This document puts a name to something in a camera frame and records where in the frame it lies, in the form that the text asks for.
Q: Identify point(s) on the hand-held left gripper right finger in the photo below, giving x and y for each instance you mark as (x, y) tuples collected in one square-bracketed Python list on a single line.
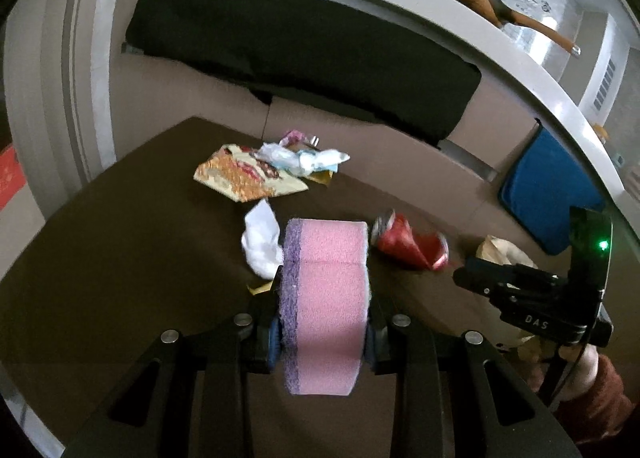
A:
[(380, 343)]

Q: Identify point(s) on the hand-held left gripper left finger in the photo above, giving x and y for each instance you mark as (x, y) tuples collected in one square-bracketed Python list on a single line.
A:
[(272, 343)]

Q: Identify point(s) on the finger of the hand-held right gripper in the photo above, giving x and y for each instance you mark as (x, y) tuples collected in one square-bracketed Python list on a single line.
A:
[(500, 269), (472, 283)]

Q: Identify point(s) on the pink purple sponge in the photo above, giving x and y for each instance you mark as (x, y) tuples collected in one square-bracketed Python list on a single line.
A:
[(325, 303)]

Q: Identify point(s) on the red paper cup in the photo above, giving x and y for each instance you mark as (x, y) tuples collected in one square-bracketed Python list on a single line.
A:
[(410, 243)]

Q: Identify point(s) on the person's right forearm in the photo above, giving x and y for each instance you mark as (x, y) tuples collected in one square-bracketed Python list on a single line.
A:
[(600, 408)]

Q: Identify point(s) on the person's right hand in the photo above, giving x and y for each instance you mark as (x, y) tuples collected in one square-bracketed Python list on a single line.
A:
[(582, 365)]

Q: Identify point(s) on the yellow paper scrap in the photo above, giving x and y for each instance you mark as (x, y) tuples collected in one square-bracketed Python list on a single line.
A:
[(262, 285)]

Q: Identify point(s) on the blue cloth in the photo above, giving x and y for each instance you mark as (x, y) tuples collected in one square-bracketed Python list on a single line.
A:
[(550, 188)]

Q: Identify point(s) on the white crumpled tissue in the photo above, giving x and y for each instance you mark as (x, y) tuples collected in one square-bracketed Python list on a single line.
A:
[(260, 243)]

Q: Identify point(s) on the small green white item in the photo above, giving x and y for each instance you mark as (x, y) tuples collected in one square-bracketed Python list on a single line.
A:
[(620, 159)]

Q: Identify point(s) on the jar with orange lid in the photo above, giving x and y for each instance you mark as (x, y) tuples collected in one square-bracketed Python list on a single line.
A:
[(600, 131)]

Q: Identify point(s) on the gold foil wrapper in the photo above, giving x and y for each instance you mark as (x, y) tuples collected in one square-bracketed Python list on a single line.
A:
[(320, 177)]

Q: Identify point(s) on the yellow patterned packet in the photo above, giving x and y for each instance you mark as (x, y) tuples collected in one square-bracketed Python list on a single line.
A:
[(240, 173)]

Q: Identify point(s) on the small white blue wrapper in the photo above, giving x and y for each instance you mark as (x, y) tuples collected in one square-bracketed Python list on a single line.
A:
[(325, 159)]

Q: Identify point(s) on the small pink wrapper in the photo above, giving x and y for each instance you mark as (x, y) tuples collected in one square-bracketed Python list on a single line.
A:
[(295, 138)]

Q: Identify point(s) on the white vent grille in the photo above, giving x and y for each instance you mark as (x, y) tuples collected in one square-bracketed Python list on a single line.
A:
[(602, 85)]

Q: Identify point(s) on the black cloth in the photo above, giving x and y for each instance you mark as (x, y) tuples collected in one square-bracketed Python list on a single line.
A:
[(300, 53)]

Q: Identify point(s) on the red printed mat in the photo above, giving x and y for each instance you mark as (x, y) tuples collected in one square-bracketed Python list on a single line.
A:
[(7, 178)]

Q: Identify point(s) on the grey door frame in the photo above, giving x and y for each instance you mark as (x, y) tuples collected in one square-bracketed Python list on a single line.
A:
[(50, 88)]

